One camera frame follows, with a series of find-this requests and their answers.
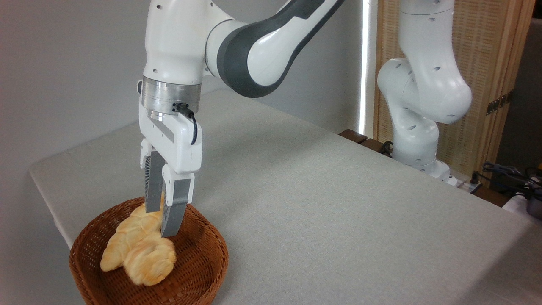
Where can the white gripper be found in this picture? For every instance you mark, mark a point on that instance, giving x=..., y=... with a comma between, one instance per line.
x=180, y=148

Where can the round orange bread bun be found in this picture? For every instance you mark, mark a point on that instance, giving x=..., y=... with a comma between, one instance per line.
x=150, y=260

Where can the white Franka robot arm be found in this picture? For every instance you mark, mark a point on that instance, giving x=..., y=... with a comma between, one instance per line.
x=178, y=42

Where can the long braided bread loaf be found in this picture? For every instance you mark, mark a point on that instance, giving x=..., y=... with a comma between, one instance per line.
x=127, y=237

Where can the brown woven wicker basket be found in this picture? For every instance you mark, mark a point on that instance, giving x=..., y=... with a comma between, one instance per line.
x=199, y=267

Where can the dark brown wooden block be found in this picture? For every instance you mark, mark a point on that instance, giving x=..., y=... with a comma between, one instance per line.
x=374, y=146
x=352, y=135

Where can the grey tablecloth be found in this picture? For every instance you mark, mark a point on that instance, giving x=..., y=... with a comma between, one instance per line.
x=360, y=237

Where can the white power strip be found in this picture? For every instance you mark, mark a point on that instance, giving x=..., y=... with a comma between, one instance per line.
x=463, y=184

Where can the black screen hinge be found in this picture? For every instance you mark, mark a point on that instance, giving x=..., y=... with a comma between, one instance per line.
x=499, y=103

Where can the white vertical frame strip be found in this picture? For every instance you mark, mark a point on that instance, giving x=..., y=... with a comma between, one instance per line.
x=367, y=63

